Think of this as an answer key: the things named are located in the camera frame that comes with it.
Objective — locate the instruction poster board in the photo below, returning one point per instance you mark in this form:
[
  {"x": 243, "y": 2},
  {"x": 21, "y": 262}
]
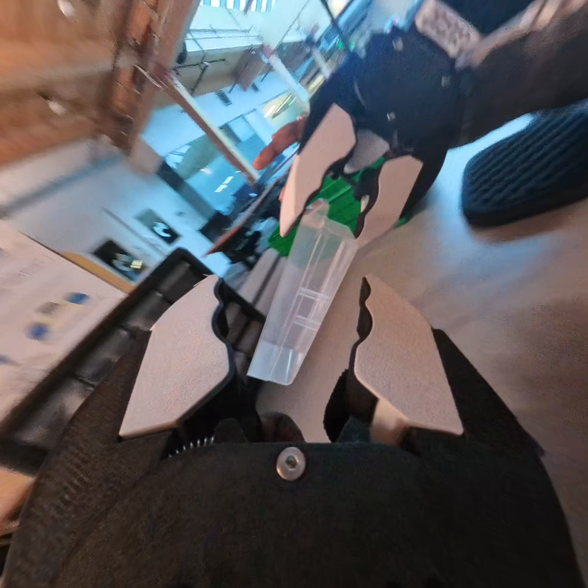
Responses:
[{"x": 46, "y": 321}]

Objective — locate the person's right forearm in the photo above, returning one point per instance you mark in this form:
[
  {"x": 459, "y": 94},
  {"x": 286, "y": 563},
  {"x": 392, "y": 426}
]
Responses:
[{"x": 528, "y": 73}]

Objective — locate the black drawer cabinet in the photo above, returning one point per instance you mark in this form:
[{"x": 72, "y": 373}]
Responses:
[{"x": 115, "y": 349}]

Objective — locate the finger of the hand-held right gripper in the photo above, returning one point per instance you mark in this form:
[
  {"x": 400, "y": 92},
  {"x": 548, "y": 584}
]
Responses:
[
  {"x": 395, "y": 197},
  {"x": 317, "y": 165}
]

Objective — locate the black ribbed object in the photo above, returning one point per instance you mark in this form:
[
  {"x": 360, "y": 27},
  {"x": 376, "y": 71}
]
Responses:
[{"x": 528, "y": 174}]

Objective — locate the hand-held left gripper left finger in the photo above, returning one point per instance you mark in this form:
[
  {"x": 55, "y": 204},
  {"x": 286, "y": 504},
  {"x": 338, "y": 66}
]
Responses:
[{"x": 179, "y": 358}]

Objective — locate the black phone door sign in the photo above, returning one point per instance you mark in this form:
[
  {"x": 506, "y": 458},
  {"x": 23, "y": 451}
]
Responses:
[{"x": 158, "y": 227}]

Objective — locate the person's right hand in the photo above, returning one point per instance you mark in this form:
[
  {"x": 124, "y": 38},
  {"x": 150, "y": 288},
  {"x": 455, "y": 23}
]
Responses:
[{"x": 280, "y": 142}]

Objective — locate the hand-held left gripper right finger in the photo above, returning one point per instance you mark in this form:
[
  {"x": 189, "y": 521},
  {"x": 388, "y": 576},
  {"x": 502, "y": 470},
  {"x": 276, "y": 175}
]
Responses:
[{"x": 404, "y": 367}]

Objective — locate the green plastic crate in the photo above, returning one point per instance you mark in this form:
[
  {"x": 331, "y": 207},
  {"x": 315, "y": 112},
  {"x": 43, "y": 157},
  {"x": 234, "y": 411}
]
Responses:
[{"x": 340, "y": 202}]

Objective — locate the clear plastic drawer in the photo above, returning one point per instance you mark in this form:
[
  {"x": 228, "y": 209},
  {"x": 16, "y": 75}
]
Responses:
[{"x": 303, "y": 298}]

